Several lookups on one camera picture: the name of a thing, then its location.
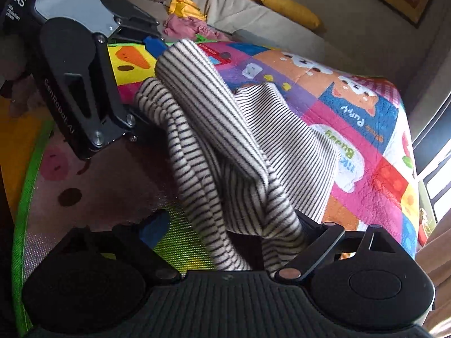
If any beige cloth on chair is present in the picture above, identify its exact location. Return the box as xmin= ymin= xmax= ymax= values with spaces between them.
xmin=415 ymin=218 xmax=451 ymax=338

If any beige sofa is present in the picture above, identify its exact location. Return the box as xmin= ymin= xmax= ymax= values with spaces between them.
xmin=93 ymin=0 xmax=353 ymax=75

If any black window frame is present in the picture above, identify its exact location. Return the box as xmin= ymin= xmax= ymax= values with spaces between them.
xmin=412 ymin=113 xmax=451 ymax=226

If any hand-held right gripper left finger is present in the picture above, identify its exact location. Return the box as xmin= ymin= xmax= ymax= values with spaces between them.
xmin=65 ymin=210 xmax=182 ymax=284

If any striped grey garment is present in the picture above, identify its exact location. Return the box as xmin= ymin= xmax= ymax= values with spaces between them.
xmin=134 ymin=39 xmax=341 ymax=276

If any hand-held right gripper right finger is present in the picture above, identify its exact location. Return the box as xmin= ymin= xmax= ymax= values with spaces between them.
xmin=273 ymin=210 xmax=406 ymax=284

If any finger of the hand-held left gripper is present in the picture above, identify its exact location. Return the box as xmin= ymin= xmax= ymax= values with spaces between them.
xmin=65 ymin=32 xmax=142 ymax=149
xmin=99 ymin=0 xmax=169 ymax=55

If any colourful cartoon printed mat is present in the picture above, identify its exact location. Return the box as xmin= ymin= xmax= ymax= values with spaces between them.
xmin=10 ymin=39 xmax=421 ymax=336

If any pink cloth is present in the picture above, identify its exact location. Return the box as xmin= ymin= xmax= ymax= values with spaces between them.
xmin=163 ymin=14 xmax=230 ymax=43

